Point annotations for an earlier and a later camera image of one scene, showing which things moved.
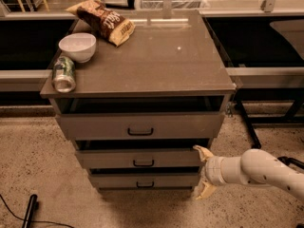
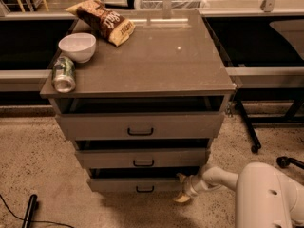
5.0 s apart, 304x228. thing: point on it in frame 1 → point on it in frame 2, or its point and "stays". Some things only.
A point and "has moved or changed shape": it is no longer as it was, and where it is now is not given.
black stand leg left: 28,220 stays
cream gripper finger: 203,190 → 181,199
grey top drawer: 138,118 stays
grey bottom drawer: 145,180 has moved or changed shape
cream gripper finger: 204,153 → 181,178
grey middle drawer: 140,153 stays
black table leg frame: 295,95 stays
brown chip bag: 110,25 stays
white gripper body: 213,171 → 191,186
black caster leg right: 291,161 stays
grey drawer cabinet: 137,112 stays
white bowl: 80,47 stays
